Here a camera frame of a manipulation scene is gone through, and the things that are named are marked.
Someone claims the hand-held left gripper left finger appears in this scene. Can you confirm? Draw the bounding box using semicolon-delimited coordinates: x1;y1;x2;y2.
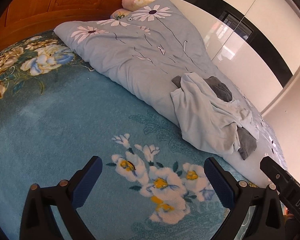
19;156;103;240

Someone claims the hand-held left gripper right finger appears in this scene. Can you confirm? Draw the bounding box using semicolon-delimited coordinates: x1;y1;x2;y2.
204;157;286;240

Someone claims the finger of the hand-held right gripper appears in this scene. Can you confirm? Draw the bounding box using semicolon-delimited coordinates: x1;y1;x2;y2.
259;156;293;198

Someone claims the light blue shirt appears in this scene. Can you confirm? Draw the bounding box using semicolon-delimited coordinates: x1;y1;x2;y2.
170;72;260;155

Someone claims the teal floral blanket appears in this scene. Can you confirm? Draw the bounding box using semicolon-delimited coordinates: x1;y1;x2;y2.
0;29;264;240

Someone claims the grey garment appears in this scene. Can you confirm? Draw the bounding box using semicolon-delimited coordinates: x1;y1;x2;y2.
172;75;257;161

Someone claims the white wardrobe with black stripe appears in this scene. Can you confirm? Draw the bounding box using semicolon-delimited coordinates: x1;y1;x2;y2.
150;0;300;117

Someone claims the grey-blue daisy print quilt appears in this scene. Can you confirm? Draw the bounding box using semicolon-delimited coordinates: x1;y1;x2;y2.
53;0;289;188

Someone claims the floral rolled pillow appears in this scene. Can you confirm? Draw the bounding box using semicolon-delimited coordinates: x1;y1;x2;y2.
110;8;133;21

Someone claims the wooden carved headboard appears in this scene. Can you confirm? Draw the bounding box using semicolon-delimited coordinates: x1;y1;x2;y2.
0;0;157;53

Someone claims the pink rolled pillow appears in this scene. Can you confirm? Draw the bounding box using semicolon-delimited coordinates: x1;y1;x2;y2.
122;0;155;12

